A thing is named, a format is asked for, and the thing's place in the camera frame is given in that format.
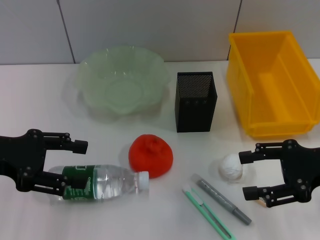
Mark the clear green-label water bottle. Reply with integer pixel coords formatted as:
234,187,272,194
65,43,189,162
46,163,150,205

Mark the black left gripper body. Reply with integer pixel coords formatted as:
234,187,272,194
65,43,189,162
0,128,49,193

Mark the mint green utility knife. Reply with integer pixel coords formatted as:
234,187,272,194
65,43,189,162
181,184,237,240

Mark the black mesh pen holder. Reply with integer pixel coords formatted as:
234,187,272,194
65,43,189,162
174,71,219,133

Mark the yellow plastic bin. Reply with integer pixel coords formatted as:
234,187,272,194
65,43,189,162
226,30,320,140

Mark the red-orange toy fruit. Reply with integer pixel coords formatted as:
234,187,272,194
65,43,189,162
128,134,174,179

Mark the white paper ball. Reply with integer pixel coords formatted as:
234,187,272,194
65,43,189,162
217,153,245,185

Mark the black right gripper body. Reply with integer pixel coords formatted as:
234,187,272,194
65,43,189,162
279,139,320,203

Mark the grey marker pen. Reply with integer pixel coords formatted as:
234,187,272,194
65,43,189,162
191,173,253,226

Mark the pale green glass fruit bowl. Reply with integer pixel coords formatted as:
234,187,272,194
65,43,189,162
74,44,171,117

